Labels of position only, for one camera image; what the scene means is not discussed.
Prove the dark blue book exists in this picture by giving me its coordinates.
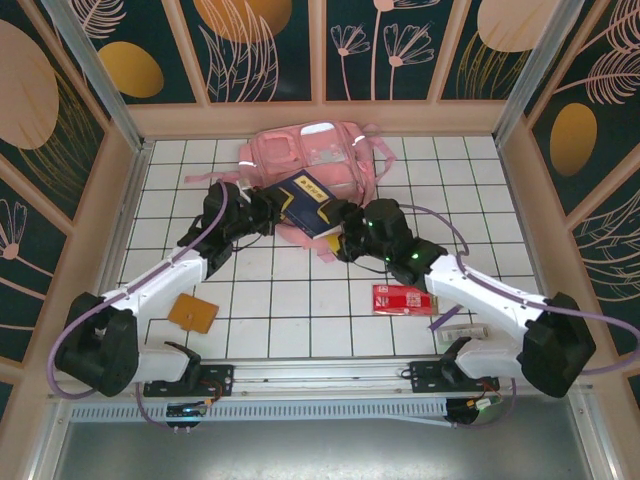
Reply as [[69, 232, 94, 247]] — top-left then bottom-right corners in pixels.
[[264, 169, 346, 240]]

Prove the pink backpack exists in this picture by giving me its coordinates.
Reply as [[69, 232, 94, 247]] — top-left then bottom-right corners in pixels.
[[184, 119, 396, 265]]

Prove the red packet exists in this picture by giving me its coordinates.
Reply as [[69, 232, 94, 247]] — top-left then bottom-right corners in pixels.
[[371, 282, 440, 316]]

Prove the brown leather wallet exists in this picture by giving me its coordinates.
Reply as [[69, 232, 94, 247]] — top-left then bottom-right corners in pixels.
[[167, 293, 221, 335]]

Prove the purple pen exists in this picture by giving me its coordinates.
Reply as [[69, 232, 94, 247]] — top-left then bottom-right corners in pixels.
[[428, 305, 461, 332]]

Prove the small white labelled box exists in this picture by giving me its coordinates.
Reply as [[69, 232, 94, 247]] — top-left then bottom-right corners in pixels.
[[438, 324, 489, 345]]

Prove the small controller board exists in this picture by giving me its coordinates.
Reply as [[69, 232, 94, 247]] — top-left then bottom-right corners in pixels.
[[164, 401, 209, 419], [447, 397, 504, 427]]

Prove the grey metal sheet panel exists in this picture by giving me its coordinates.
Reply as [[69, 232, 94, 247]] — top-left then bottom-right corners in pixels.
[[49, 419, 601, 480]]

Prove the aluminium side rail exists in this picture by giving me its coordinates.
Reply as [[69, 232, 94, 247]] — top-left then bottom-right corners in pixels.
[[77, 141, 154, 362]]

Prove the aluminium mounting rail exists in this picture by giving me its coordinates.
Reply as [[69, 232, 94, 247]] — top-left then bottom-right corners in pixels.
[[47, 353, 596, 401]]

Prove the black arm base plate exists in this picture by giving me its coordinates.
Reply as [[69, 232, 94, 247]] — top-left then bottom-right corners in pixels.
[[143, 363, 236, 399], [408, 359, 501, 394]]

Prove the grey slotted cable duct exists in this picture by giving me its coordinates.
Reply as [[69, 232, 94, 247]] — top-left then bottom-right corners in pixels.
[[69, 398, 451, 427]]

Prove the aluminium frame post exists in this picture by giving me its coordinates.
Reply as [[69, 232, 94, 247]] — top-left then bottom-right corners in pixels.
[[41, 0, 155, 151], [491, 0, 577, 145]]

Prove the purple cable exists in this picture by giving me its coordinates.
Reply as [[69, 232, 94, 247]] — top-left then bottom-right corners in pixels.
[[47, 184, 234, 432], [397, 202, 640, 431]]

